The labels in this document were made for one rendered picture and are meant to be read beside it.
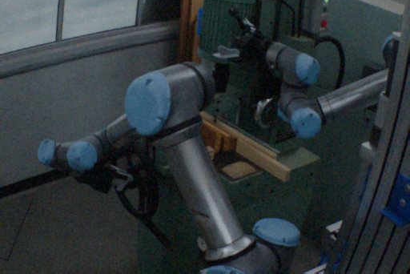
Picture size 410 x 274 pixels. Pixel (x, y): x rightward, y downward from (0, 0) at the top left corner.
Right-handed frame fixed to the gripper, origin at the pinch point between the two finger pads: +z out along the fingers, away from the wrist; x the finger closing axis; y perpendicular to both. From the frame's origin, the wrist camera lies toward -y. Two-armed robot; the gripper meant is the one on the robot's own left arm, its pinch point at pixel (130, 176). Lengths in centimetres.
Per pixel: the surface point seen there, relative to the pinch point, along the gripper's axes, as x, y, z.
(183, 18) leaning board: -134, -70, 98
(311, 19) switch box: 7, -76, 33
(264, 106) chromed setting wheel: 6, -40, 34
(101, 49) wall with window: -141, -29, 59
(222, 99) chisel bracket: -4.6, -34.5, 25.0
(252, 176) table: 20.2, -17.6, 27.9
